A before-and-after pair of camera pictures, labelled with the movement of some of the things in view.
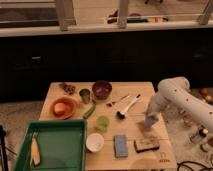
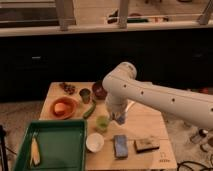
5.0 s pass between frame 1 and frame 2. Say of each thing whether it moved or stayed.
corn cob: stayed
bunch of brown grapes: stayed
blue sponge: stayed
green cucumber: stayed
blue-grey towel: moved
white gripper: moved
